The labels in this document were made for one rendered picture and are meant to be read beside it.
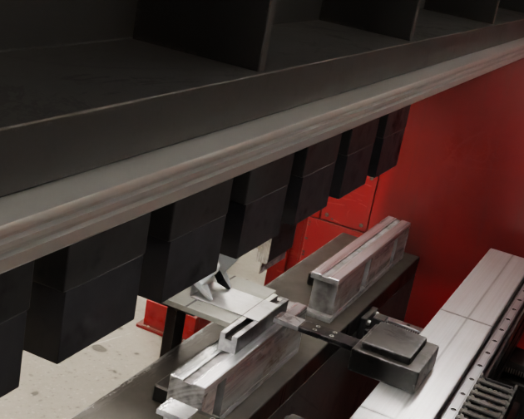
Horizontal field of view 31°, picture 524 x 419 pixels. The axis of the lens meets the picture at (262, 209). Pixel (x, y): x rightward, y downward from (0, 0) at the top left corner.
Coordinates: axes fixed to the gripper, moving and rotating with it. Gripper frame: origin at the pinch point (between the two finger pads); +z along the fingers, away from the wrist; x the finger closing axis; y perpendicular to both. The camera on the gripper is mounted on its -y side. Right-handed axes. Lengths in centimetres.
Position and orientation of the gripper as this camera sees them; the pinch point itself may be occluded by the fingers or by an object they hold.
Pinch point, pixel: (214, 289)
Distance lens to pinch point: 160.3
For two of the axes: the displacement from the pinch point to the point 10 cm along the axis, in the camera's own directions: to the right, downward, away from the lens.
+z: 4.5, 8.9, 0.1
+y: 7.9, -3.9, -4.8
